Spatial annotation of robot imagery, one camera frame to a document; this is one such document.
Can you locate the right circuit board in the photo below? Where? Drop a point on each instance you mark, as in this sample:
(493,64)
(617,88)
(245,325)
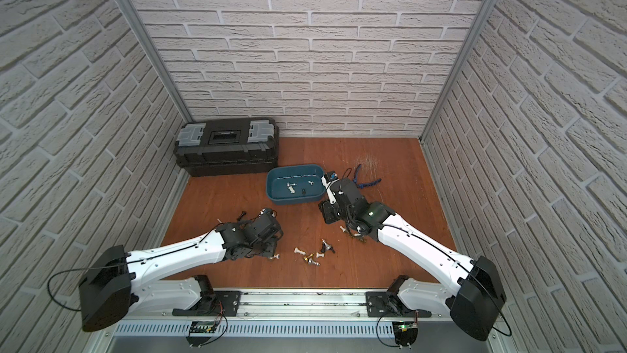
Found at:
(405,334)

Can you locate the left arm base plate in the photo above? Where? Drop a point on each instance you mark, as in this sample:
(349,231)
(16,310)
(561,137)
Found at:
(220,302)

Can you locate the black plastic toolbox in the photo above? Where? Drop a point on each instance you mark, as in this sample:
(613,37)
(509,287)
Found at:
(228,146)

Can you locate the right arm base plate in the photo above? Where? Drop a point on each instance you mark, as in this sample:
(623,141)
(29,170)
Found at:
(387,304)

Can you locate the blue handled pliers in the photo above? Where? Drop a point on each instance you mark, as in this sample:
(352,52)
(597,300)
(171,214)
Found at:
(363,183)

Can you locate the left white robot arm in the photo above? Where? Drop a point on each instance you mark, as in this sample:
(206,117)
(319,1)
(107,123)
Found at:
(120,283)

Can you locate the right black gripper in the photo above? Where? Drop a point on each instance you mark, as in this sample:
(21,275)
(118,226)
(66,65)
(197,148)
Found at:
(326,209)

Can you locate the aluminium mounting rail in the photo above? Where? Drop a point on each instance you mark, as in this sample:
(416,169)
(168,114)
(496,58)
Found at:
(303,304)

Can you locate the black silver chess piece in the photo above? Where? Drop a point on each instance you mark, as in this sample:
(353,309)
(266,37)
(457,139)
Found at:
(327,247)

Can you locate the teal plastic storage tray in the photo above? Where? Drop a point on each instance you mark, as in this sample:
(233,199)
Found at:
(296,184)

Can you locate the left circuit board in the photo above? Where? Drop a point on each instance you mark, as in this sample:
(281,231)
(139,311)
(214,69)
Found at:
(202,333)

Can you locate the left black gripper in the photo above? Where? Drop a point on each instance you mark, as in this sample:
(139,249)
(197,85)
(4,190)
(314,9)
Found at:
(267,244)

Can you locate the circuit board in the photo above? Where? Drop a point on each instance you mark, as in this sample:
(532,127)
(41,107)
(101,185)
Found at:
(405,334)
(202,333)

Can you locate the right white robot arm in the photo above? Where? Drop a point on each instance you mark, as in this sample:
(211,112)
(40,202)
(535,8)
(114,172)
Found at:
(472,290)

